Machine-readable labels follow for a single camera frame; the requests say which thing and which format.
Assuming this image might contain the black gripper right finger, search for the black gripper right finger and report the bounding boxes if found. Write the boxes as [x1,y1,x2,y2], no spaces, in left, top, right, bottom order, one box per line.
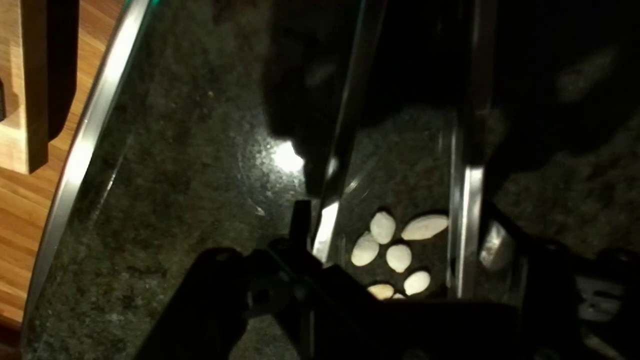
[478,204,544,306]

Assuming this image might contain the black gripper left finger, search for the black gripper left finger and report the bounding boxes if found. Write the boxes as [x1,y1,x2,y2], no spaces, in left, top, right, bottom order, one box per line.
[287,197,316,260]

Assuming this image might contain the metal kitchen tongs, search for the metal kitchen tongs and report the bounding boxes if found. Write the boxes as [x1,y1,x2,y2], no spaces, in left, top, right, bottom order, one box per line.
[308,0,500,301]

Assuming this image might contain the oval white bean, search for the oval white bean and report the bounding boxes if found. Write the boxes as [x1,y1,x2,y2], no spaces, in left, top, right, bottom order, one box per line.
[351,231,382,269]
[366,282,396,302]
[384,242,414,274]
[403,269,435,298]

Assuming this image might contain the round white bean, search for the round white bean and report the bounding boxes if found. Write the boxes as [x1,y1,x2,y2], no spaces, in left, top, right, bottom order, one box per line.
[369,211,399,247]

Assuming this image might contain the elongated white bean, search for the elongated white bean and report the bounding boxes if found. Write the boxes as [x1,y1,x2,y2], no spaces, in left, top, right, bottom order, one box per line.
[401,213,450,242]

